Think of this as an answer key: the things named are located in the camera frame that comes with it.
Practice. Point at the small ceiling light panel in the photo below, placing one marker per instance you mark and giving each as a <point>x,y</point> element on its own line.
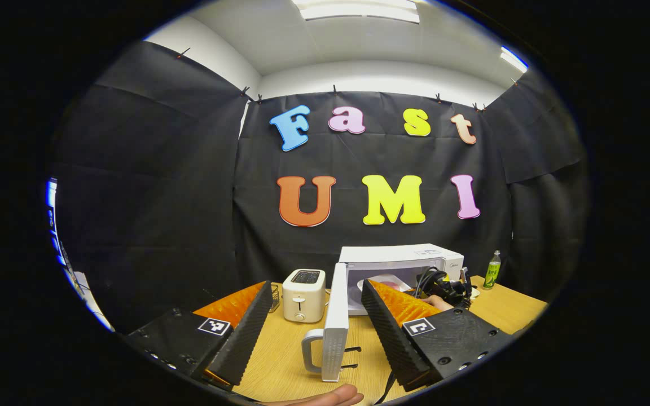
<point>514,59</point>

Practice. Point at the long ceiling light panel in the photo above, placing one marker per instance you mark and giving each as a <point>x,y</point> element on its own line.
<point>359,10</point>

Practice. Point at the white microwave oven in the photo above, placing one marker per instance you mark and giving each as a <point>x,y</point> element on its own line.
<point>392,255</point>

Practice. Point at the white toaster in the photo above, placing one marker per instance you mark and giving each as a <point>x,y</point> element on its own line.
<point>303,299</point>

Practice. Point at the green drink bottle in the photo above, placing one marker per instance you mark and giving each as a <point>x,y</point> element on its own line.
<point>492,273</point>

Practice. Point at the white blue-edged panel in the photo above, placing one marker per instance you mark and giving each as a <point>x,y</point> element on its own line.
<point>85,293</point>

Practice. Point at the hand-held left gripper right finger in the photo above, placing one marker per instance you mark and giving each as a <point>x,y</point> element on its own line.
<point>392,338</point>

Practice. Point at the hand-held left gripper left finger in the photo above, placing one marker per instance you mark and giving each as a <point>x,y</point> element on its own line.
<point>246,338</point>

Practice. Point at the white square plate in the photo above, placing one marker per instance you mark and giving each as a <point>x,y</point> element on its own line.
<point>365,282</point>

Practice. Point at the black backdrop cloth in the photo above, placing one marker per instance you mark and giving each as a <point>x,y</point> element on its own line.
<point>161,197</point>

